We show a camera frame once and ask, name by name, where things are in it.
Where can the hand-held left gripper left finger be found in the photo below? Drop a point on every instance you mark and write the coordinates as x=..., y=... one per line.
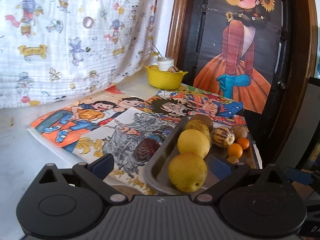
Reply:
x=101, y=165

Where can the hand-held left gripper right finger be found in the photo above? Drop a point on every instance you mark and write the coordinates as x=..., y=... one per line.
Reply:
x=221, y=167

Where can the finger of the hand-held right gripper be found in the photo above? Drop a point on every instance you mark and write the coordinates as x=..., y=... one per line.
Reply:
x=298, y=176

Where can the small orange kumquat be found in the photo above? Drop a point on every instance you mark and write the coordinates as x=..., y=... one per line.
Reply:
x=243, y=143
x=235, y=150

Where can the striped pepino melon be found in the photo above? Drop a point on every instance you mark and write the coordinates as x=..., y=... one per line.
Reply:
x=223, y=136

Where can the yellow lemon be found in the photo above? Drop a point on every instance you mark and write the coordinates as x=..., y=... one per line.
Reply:
x=193, y=142

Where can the round brown fruit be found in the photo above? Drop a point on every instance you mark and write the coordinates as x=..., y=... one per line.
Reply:
x=239, y=130

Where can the spotted yellow pear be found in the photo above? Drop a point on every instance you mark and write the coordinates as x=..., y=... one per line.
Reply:
x=198, y=127

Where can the brown kiwi fruit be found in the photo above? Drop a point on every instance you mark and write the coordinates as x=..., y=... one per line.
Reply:
x=201, y=119

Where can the metal tray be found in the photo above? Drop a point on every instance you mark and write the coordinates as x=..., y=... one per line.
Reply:
x=160, y=165

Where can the grey-haired figure poster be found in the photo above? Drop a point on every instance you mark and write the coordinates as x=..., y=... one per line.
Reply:
x=135, y=135

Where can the colourful anime poster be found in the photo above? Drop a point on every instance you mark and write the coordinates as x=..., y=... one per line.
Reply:
x=180, y=105

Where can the door knob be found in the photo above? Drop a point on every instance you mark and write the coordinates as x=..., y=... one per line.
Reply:
x=282, y=85

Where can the yellow plastic bowl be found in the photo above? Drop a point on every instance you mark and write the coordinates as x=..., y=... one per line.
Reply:
x=165, y=78

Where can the white jar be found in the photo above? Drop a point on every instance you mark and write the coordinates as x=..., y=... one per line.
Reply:
x=165, y=63

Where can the printed blanket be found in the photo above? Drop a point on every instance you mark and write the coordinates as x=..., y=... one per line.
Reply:
x=75, y=42

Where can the dark door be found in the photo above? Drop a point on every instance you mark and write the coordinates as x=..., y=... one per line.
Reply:
x=200, y=42

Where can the dry twig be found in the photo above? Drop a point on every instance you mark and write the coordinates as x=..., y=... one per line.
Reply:
x=156, y=50

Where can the wall poster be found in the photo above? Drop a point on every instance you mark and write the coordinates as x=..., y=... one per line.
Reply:
x=237, y=55

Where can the wooden door frame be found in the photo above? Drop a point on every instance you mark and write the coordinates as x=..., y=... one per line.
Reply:
x=175, y=30

